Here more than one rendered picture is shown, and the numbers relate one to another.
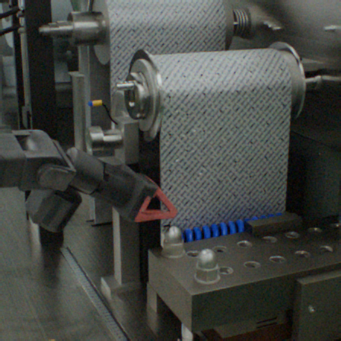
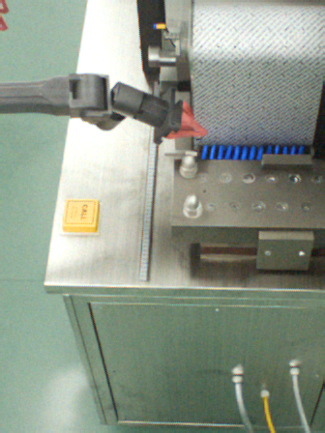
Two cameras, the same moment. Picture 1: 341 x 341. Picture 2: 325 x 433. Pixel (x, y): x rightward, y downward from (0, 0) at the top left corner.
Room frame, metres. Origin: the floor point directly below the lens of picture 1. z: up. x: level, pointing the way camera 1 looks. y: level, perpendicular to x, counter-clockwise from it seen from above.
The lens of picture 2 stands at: (0.05, -0.42, 2.26)
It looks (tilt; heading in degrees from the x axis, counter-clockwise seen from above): 55 degrees down; 30
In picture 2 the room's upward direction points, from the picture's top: 4 degrees counter-clockwise
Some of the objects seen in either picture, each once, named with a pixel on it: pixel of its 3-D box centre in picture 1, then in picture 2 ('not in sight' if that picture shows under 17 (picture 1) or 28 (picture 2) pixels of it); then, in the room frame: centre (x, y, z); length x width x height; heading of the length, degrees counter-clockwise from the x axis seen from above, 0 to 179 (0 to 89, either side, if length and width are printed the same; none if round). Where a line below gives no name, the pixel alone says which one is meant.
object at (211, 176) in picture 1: (226, 182); (254, 119); (1.02, -0.09, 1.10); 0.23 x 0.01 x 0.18; 114
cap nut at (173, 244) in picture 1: (173, 239); (189, 163); (0.91, 0.00, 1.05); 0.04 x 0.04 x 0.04
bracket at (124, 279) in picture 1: (117, 207); (175, 101); (1.04, 0.10, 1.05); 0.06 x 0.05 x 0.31; 114
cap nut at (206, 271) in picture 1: (207, 263); (192, 203); (0.82, -0.05, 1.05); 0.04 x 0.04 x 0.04
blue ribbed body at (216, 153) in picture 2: (233, 231); (254, 154); (1.00, -0.10, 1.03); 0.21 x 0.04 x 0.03; 114
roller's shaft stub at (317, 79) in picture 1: (298, 82); not in sight; (1.15, -0.22, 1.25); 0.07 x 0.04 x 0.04; 114
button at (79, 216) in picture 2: not in sight; (80, 216); (0.79, 0.20, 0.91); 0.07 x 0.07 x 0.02; 24
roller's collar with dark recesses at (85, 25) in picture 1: (86, 28); not in sight; (1.25, 0.17, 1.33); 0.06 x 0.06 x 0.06; 24
